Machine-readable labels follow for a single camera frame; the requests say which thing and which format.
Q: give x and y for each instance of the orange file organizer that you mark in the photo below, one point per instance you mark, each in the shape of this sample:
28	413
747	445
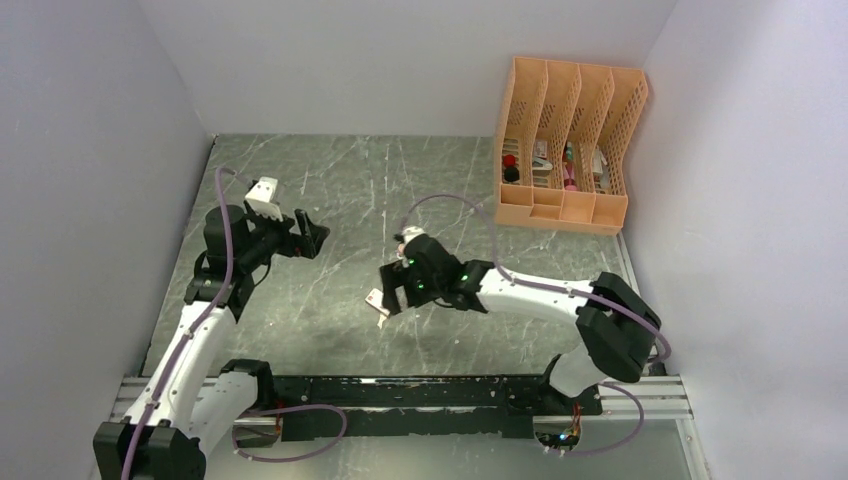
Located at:
561	140

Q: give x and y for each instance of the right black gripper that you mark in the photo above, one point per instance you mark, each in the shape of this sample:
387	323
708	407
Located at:
394	275

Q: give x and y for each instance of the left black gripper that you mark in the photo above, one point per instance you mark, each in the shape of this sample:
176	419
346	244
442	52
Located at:
290	246

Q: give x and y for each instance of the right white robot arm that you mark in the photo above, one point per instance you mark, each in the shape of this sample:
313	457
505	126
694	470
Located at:
616	329

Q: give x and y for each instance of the red black item in organizer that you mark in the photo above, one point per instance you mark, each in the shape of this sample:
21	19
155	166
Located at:
510	169

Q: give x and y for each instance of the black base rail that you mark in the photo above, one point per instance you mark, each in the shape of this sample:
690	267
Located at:
322	406

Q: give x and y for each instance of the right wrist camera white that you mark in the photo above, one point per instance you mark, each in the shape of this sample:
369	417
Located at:
411	232

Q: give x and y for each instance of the pink items in organizer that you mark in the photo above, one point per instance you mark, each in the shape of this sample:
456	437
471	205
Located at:
542	168

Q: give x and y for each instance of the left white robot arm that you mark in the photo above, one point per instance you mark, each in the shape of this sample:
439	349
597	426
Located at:
172	426

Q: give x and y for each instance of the red white staple box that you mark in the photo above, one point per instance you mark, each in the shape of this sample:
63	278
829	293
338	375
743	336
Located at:
375	300

